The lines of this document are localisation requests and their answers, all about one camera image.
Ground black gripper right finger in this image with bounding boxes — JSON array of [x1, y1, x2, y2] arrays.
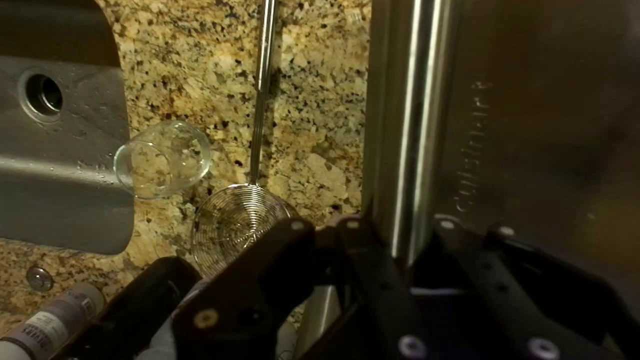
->
[[428, 217, 640, 360]]

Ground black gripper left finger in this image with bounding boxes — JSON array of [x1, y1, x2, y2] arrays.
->
[[172, 217, 430, 360]]

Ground stainless steel Cuisinart appliance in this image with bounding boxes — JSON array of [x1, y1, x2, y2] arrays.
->
[[360, 0, 640, 299]]

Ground clear drinking glass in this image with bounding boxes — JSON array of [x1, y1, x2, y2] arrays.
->
[[110, 120, 216, 201]]

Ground white bottle with black cap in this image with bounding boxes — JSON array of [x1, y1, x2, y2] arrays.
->
[[0, 282, 110, 360]]

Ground small round metal disc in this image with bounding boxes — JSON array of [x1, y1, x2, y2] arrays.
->
[[24, 264, 56, 295]]

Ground stainless steel sink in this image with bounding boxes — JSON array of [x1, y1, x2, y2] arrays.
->
[[0, 0, 136, 256]]

